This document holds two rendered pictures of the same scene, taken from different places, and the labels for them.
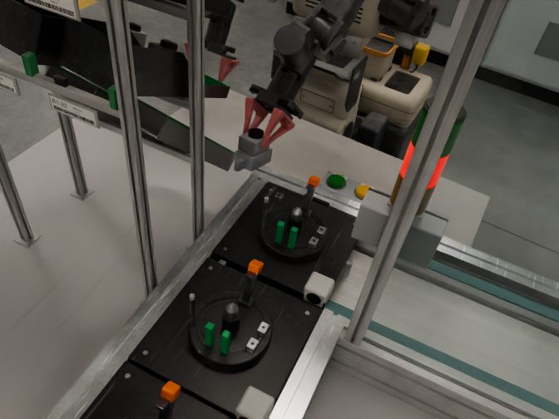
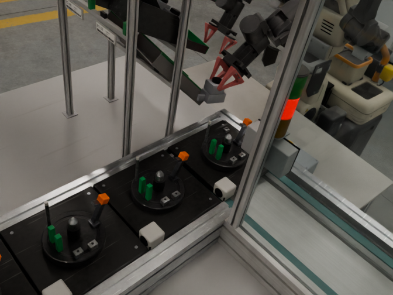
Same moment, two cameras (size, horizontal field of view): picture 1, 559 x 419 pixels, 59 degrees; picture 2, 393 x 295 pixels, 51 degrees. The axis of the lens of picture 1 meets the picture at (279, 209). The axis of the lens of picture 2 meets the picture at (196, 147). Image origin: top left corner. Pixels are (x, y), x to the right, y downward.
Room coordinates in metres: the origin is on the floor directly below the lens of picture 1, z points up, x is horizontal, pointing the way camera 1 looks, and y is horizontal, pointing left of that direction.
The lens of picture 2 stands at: (-0.20, -0.26, 1.80)
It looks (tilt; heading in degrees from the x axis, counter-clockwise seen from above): 42 degrees down; 19
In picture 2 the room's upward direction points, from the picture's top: 12 degrees clockwise
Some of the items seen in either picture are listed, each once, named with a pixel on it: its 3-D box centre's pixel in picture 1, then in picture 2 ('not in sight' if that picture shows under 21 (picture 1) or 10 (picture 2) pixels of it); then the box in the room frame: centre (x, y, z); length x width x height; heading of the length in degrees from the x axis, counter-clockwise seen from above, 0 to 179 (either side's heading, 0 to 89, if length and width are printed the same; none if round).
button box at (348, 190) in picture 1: (361, 203); not in sight; (0.86, -0.19, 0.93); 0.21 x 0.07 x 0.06; 70
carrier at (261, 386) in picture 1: (231, 318); (158, 181); (0.45, 0.05, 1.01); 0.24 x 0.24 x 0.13; 70
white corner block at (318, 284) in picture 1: (318, 289); (224, 189); (0.56, -0.09, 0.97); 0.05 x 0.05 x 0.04; 70
